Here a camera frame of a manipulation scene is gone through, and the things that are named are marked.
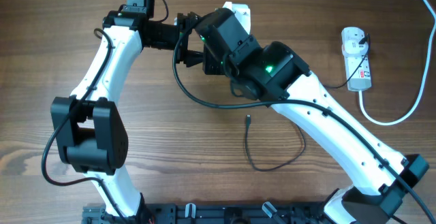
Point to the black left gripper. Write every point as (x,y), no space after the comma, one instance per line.
(187,54)

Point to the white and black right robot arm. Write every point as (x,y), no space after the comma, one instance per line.
(275,76)

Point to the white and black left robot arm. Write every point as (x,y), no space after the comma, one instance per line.
(88,129)

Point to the white USB charger plug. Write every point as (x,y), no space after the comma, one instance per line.
(355,47)

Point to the white power strip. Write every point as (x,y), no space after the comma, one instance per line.
(357,70)

